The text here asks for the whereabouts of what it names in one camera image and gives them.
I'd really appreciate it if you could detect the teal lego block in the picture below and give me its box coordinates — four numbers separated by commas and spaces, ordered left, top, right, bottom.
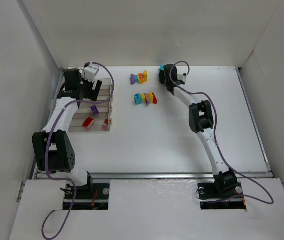
159, 64, 164, 79
134, 93, 143, 105

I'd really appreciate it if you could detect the aluminium rail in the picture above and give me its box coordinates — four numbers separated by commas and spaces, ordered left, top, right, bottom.
34, 171, 274, 180

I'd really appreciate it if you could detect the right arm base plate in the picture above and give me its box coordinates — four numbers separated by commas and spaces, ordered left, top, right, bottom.
195, 182, 246, 210

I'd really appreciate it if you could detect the purple square lego block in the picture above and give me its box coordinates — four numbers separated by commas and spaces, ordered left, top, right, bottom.
90, 105, 99, 115

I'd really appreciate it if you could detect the clear compartment organizer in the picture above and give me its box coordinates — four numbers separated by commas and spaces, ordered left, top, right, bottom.
68, 78, 113, 133

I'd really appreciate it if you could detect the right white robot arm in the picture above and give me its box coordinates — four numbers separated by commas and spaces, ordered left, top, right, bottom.
159, 64, 240, 200

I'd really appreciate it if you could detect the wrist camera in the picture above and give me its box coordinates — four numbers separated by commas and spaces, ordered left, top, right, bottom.
177, 73, 187, 85
82, 64, 99, 83

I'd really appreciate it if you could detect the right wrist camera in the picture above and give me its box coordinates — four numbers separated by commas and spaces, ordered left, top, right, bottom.
177, 73, 187, 85

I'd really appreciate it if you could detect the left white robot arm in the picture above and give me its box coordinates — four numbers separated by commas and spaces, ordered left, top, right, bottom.
32, 64, 102, 187

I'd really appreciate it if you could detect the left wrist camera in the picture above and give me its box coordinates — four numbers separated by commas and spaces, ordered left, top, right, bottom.
82, 64, 99, 83

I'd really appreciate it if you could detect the yellow flower lego block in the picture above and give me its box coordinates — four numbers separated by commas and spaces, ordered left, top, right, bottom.
136, 70, 148, 84

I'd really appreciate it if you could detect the red round lego block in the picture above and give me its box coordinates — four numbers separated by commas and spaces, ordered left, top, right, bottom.
82, 117, 95, 129

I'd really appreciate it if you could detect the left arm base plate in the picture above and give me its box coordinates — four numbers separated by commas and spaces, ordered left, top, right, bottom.
60, 182, 110, 211

